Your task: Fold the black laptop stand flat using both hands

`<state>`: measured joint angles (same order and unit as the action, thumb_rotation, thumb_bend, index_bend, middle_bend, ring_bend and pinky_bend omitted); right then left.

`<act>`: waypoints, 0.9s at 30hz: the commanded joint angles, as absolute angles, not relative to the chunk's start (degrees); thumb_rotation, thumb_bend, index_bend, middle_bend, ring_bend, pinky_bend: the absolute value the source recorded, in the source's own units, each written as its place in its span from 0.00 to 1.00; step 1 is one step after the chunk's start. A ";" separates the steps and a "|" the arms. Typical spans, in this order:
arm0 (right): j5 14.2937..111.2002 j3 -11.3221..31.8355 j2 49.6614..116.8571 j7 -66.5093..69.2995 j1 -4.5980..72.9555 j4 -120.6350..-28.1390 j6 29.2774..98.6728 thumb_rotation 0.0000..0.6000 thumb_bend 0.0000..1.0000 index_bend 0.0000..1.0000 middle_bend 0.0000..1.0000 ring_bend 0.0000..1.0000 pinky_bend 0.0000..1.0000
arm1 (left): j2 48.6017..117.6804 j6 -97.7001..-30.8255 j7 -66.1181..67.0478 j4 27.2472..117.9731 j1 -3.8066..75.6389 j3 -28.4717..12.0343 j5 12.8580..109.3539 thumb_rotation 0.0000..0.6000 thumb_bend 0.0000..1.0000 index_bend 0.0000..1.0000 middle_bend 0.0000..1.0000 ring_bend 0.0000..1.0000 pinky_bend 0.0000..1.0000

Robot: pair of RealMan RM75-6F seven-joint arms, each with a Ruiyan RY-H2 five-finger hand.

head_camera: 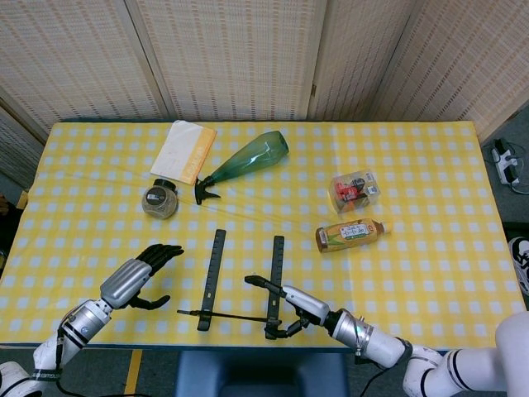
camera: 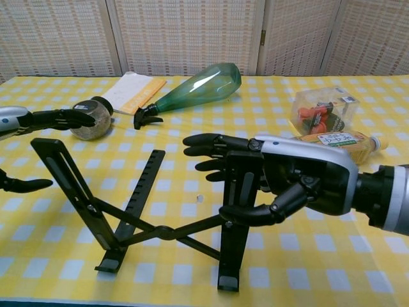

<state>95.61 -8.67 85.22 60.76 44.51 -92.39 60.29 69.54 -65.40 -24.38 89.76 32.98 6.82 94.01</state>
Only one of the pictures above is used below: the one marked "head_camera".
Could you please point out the green plastic spray bottle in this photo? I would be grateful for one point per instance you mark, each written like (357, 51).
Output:
(248, 157)

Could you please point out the clear box with red toy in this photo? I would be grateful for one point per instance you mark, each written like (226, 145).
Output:
(353, 192)

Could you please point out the black folding laptop stand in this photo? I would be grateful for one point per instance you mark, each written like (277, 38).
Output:
(215, 264)

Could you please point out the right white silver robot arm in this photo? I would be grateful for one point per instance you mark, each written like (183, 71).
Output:
(372, 335)

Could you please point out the white orange booklet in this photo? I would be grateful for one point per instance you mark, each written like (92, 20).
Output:
(177, 153)

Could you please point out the tea bottle with yellow label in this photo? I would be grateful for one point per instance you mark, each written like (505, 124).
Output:
(351, 235)

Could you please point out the yellow white checkered tablecloth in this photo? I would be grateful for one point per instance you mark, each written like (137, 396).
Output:
(103, 186)

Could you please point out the white black sneaker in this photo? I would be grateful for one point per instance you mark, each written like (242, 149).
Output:
(521, 260)

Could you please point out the woven bamboo screen panel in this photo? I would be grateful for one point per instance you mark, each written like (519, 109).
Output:
(467, 62)
(12, 153)
(231, 58)
(355, 58)
(74, 62)

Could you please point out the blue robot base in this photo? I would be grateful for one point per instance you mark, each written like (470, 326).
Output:
(260, 372)

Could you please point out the yellow floor tape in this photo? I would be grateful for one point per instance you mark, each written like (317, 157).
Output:
(133, 372)

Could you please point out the white power strip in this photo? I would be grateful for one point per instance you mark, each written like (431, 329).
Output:
(505, 165)

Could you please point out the clear jar with black lid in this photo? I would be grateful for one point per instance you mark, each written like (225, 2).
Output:
(159, 202)

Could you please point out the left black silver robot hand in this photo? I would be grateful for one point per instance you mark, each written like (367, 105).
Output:
(124, 283)

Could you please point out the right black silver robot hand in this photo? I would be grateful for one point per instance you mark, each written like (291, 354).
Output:
(308, 306)

